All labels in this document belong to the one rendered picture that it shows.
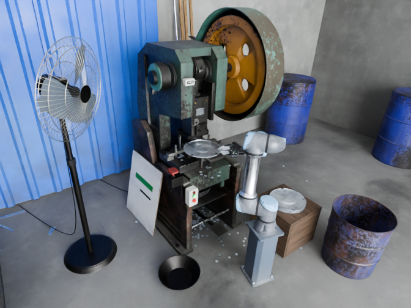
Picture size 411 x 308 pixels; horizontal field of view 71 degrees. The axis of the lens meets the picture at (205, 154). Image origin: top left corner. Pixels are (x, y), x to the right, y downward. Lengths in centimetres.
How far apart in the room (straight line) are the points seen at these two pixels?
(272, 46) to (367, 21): 304
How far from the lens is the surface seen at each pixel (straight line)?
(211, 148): 220
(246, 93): 224
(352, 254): 237
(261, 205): 186
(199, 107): 209
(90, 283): 235
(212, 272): 230
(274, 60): 204
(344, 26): 512
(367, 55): 495
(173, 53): 192
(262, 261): 212
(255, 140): 171
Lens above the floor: 178
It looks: 28 degrees down
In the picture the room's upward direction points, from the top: 2 degrees clockwise
